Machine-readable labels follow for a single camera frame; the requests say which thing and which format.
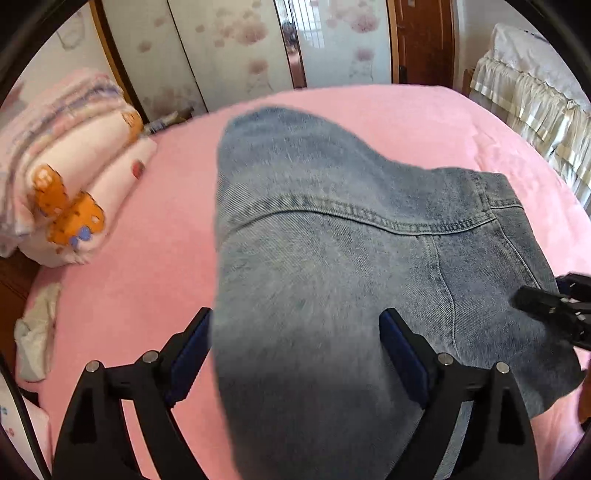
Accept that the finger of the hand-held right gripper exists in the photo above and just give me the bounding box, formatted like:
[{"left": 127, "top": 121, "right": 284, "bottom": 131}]
[
  {"left": 556, "top": 273, "right": 591, "bottom": 296},
  {"left": 512, "top": 285, "right": 578, "bottom": 324}
]

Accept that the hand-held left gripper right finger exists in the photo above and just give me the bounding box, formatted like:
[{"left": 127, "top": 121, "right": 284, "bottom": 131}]
[{"left": 379, "top": 308, "right": 540, "bottom": 480}]

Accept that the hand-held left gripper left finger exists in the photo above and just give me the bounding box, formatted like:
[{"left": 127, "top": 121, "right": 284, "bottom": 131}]
[{"left": 52, "top": 307, "right": 213, "bottom": 480}]

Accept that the blue denim jacket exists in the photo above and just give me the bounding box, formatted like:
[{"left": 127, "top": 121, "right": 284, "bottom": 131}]
[{"left": 213, "top": 106, "right": 583, "bottom": 480}]

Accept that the crumpled white cloth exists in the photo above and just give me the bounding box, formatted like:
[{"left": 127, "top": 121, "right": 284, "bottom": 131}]
[{"left": 14, "top": 282, "right": 63, "bottom": 384}]

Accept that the pink pillow with print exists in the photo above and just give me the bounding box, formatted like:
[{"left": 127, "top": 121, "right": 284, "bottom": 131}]
[{"left": 0, "top": 383, "right": 51, "bottom": 480}]

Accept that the dark wooden headboard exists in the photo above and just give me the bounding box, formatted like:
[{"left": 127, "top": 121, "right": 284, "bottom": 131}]
[{"left": 0, "top": 251, "right": 42, "bottom": 365}]

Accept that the bear print folded quilt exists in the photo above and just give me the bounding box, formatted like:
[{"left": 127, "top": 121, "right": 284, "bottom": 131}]
[{"left": 21, "top": 108, "right": 158, "bottom": 268}]

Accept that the cream lace furniture cover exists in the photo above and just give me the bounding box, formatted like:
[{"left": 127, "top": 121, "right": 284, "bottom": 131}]
[{"left": 468, "top": 23, "right": 591, "bottom": 204}]

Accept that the pink striped folded blanket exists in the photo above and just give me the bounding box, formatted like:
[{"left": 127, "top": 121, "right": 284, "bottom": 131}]
[{"left": 0, "top": 69, "right": 127, "bottom": 259}]

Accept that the brown wooden door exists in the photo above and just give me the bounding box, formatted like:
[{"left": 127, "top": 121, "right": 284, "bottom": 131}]
[{"left": 388, "top": 0, "right": 458, "bottom": 88}]

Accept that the floral sliding door wardrobe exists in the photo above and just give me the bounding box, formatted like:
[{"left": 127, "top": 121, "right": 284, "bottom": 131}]
[{"left": 90, "top": 0, "right": 398, "bottom": 123}]

